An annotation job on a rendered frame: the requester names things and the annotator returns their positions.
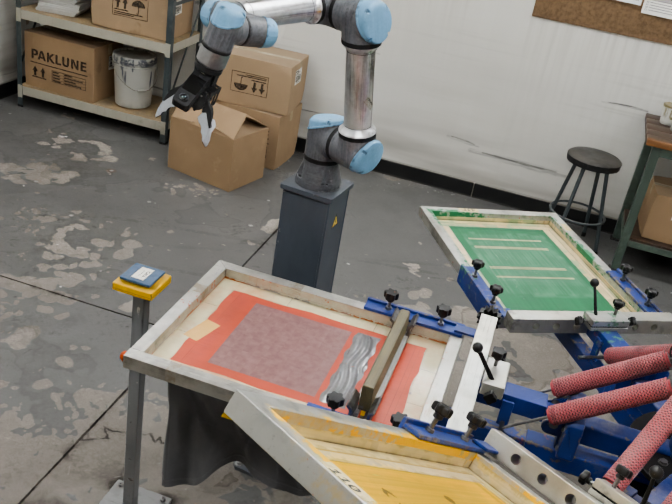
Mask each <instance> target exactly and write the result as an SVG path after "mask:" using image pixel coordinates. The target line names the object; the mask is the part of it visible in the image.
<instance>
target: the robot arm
mask: <svg viewBox="0 0 672 504"><path fill-rule="evenodd" d="M200 18H201V21H202V23H203V25H205V26H206V27H207V29H206V32H205V34H204V37H203V40H202V43H199V45H198V46H199V47H200V48H199V50H198V53H197V56H196V60H195V62H194V64H195V66H196V67H197V68H198V69H199V70H197V69H195V70H194V71H193V72H192V74H191V75H190V76H189V77H188V78H187V80H186V81H185V82H184V83H183V84H181V85H180V86H177V87H175V88H173V89H171V90H170V91H169V92H168V94H167V95H166V96H165V98H164V99H163V101H162V103H161V104H160V106H159V107H158V109H157V112H156V115H155V117H156V118H157V117H159V116H160V115H162V114H163V113H164V112H166V111H167V110H169V109H170V108H171V107H175V106H176V107H177V108H179V109H181V110H183V111H184V112H187V111H189V109H190V108H191V107H192V108H193V111H196V110H201V109H202V113H201V114H200V115H199V116H198V122H199V124H200V125H201V134H202V142H203V144H204V146H205V147H207V145H208V143H209V141H210V138H211V133H212V131H213V130H214V128H215V126H216V123H215V120H214V119H213V114H214V111H213V105H215V102H216V100H217V98H218V95H219V93H220V90H221V87H220V86H218V85H217V84H216V83H217V80H218V78H219V76H220V75H221V74H222V72H223V69H225V67H226V65H227V62H228V60H229V58H230V55H231V52H232V50H233V47H234V45H237V46H247V47H257V48H269V47H272V46H273V45H274V44H275V43H276V41H277V38H278V26H279V25H287V24H294V23H301V22H305V23H307V24H310V25H313V24H321V25H325V26H328V27H331V28H334V29H336V30H338V31H341V44H342V46H344V47H345V48H346V69H345V98H344V117H343V116H340V115H336V114H317V115H314V116H312V117H311V118H310V120H309V125H308V127H307V129H308V132H307V138H306V145H305V152H304V158H303V161H302V162H301V164H300V166H299V168H298V170H297V172H296V177H295V182H296V183H297V184H298V185H299V186H300V187H302V188H304V189H307V190H310V191H314V192H321V193H329V192H335V191H337V190H339V189H340V187H341V182H342V179H341V173H340V167H339V164H340V165H342V166H344V167H346V168H348V169H350V170H351V171H353V172H356V173H359V174H366V173H369V172H370V171H372V170H373V169H374V168H375V167H376V166H377V164H378V163H379V162H380V160H381V158H382V155H383V145H382V143H381V142H380V141H379V140H376V127H375V126H374V125H373V124H372V113H373V95H374V77H375V60H376V50H377V49H378V48H379V47H380V46H381V45H382V42H383V41H384V40H385V39H386V38H387V37H388V32H390V30H391V26H392V16H391V12H390V9H389V8H388V6H387V5H386V4H385V3H384V2H382V1H380V0H244V1H235V2H228V1H220V0H208V1H207V2H205V3H204V5H203V6H202V8H201V11H200ZM216 87H217V88H216ZM216 94H217V96H216ZM213 96H214V97H213ZM215 96H216V98H215ZM212 98H213V100H212ZM214 99H215V101H214ZM211 100H212V102H211V104H210V101H211Z"/></svg>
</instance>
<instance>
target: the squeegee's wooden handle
mask: <svg viewBox="0 0 672 504"><path fill-rule="evenodd" d="M409 317H410V311H407V310H404V309H401V310H400V312H399V314H398V316H397V318H396V320H395V322H394V324H393V326H392V328H391V330H390V332H389V334H388V336H387V338H386V340H385V342H384V344H383V346H382V348H381V350H380V352H379V354H378V356H377V358H376V360H375V362H374V364H373V366H372V368H371V370H370V372H369V374H368V376H367V378H366V380H365V382H364V384H363V386H362V390H361V395H360V400H359V404H358V409H359V410H362V411H365V412H369V410H370V408H371V406H372V404H373V401H374V399H375V397H376V395H377V393H378V391H379V389H380V386H381V384H382V382H383V380H384V378H385V376H386V374H387V371H388V369H389V367H390V365H391V363H392V361H393V358H394V356H395V354H396V352H397V350H398V348H399V346H400V343H401V341H402V339H403V337H404V335H405V334H406V330H407V326H408V322H409Z"/></svg>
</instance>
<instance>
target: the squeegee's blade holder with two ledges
mask: <svg viewBox="0 0 672 504"><path fill-rule="evenodd" d="M407 340H408V336H405V335H404V337H403V339H402V341H401V343H400V346H399V348H398V350H397V352H396V354H395V356H394V358H393V361H392V363H391V365H390V367H389V369H388V371H387V374H386V376H385V378H384V380H383V382H382V384H381V386H380V389H379V391H378V393H377V395H376V397H375V398H378V397H381V398H382V396H383V393H384V391H385V389H386V387H387V385H388V382H389V380H390V378H391V376H392V374H393V371H394V369H395V367H396V365H397V363H398V360H399V358H400V356H401V354H402V351H403V349H404V347H405V345H406V343H407Z"/></svg>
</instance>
